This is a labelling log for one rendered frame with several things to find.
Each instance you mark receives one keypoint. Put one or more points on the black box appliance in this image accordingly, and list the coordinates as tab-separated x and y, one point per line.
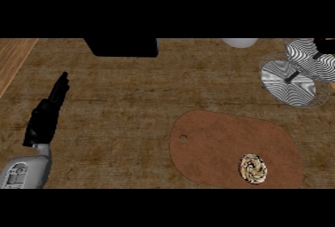
121	46

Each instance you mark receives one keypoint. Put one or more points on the pale grey round object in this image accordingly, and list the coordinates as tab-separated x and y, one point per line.
239	42

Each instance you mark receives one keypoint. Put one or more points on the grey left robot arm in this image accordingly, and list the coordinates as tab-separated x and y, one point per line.
26	170

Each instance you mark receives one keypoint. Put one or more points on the tan swirl-patterned lemon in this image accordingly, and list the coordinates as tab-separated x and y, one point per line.
252	168

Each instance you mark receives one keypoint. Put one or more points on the brown wooden cutting board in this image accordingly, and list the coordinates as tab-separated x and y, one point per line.
226	147

